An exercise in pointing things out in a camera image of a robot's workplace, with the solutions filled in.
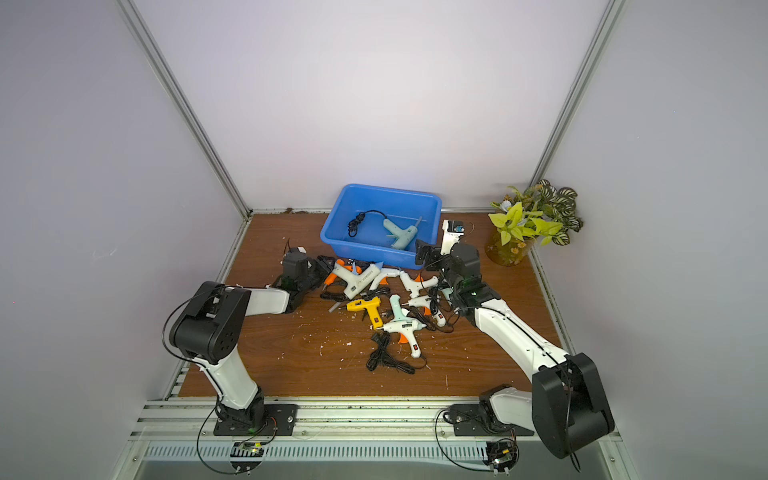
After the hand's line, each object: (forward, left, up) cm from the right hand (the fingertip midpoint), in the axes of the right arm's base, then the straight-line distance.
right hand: (432, 235), depth 80 cm
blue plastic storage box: (+25, +18, -23) cm, 38 cm away
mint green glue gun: (+18, +8, -22) cm, 29 cm away
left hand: (+4, +31, -17) cm, 36 cm away
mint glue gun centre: (-13, +10, -23) cm, 28 cm away
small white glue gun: (0, +15, -22) cm, 27 cm away
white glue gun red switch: (-18, +7, -21) cm, 29 cm away
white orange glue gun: (-3, +5, -22) cm, 23 cm away
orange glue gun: (-1, +32, -21) cm, 38 cm away
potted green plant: (+14, -35, -5) cm, 38 cm away
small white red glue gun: (-11, 0, -22) cm, 25 cm away
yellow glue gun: (-10, +18, -23) cm, 31 cm away
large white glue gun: (-3, +24, -20) cm, 31 cm away
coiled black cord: (-26, +14, -22) cm, 37 cm away
